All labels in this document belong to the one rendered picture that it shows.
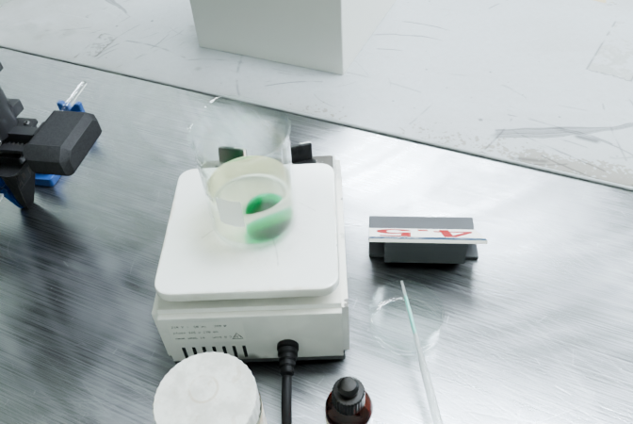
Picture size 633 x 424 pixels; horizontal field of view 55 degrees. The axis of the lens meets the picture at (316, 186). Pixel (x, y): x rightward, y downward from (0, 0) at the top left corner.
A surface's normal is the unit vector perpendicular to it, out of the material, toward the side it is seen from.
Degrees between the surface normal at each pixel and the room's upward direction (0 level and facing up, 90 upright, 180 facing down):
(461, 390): 0
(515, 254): 0
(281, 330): 90
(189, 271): 0
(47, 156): 46
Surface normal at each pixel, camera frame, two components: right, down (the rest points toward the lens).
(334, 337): 0.00, 0.69
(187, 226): -0.05, -0.72
